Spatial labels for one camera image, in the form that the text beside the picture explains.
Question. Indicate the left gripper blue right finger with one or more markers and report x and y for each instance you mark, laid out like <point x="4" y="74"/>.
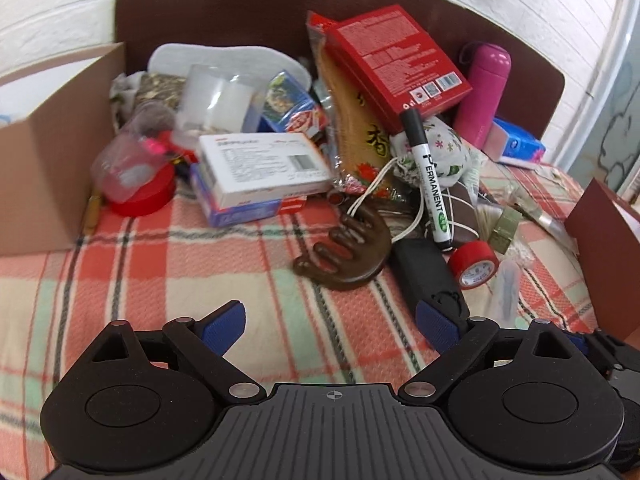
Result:
<point x="460" y="345"/>

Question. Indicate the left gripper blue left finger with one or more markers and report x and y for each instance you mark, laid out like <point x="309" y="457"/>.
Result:
<point x="201" y="345"/>

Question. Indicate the brown wooden claw comb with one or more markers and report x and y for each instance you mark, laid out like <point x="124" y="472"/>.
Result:
<point x="354" y="255"/>

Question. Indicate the black oval device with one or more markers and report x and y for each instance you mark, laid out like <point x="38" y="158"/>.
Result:
<point x="422" y="275"/>

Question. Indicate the small red tape roll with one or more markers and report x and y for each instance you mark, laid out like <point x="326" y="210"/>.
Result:
<point x="473" y="264"/>

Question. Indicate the plaid checkered tablecloth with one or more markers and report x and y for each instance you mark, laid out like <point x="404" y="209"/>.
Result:
<point x="170" y="264"/>

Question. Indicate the brown white striped bundle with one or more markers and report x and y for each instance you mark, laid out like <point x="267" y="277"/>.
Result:
<point x="461" y="215"/>

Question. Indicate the olive green small box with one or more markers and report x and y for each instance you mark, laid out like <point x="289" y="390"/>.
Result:
<point x="504" y="230"/>

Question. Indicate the blue red flat box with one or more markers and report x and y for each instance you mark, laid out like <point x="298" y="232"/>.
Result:
<point x="217" y="217"/>

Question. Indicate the large red tape roll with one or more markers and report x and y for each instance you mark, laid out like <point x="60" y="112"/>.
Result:
<point x="150" y="198"/>

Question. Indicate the white medicine box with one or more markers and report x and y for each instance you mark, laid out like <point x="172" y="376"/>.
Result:
<point x="248" y="168"/>

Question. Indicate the white christmas print pouch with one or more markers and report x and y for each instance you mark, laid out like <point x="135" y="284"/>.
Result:
<point x="453" y="160"/>

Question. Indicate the clear plastic cup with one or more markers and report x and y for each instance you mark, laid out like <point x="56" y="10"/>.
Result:
<point x="135" y="155"/>

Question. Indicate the blue tissue pack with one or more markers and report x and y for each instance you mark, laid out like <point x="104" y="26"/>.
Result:
<point x="512" y="145"/>

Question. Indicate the black white permanent marker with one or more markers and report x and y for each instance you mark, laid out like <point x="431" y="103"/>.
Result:
<point x="421" y="152"/>

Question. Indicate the brown snack bag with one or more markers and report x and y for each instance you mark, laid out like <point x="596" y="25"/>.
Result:
<point x="358" y="145"/>

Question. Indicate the brown cardboard box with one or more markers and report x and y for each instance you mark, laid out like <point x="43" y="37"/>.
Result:
<point x="56" y="117"/>

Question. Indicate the clear plastic container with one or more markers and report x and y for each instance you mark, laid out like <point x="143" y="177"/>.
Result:
<point x="219" y="101"/>

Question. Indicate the colourful card box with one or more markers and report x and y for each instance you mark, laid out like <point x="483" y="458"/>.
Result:
<point x="289" y="108"/>

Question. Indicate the patterned foil packet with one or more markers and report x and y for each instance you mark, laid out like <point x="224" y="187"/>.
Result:
<point x="129" y="91"/>

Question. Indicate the pink thermos bottle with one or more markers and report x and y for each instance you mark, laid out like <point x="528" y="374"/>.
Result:
<point x="488" y="74"/>

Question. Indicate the brown wooden headboard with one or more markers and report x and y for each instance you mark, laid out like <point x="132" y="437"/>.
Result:
<point x="533" y="90"/>

